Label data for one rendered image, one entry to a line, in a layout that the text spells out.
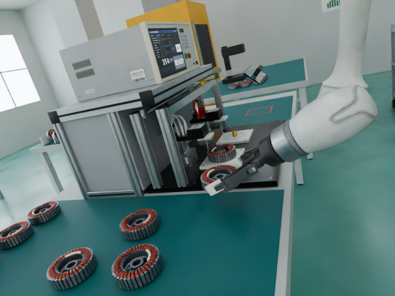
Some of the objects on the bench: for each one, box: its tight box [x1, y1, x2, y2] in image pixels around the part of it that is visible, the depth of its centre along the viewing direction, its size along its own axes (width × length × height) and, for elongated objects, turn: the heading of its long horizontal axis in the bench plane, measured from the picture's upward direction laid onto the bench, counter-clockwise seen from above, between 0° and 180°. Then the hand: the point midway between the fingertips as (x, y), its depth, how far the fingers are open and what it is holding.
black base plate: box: [146, 119, 286, 194], centre depth 123 cm, size 47×64×2 cm
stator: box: [112, 244, 163, 290], centre depth 65 cm, size 11×11×4 cm
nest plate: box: [199, 148, 245, 170], centre depth 111 cm, size 15×15×1 cm
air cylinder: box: [180, 147, 198, 167], centre depth 116 cm, size 5×8×6 cm
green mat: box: [0, 189, 284, 296], centre depth 75 cm, size 94×61×1 cm, turn 106°
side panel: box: [52, 112, 146, 199], centre depth 104 cm, size 28×3×32 cm, turn 106°
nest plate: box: [216, 129, 253, 146], centre depth 132 cm, size 15×15×1 cm
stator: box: [46, 247, 97, 290], centre depth 70 cm, size 11×11×4 cm
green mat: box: [198, 95, 293, 130], centre depth 187 cm, size 94×61×1 cm, turn 106°
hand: (221, 177), depth 81 cm, fingers closed on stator, 11 cm apart
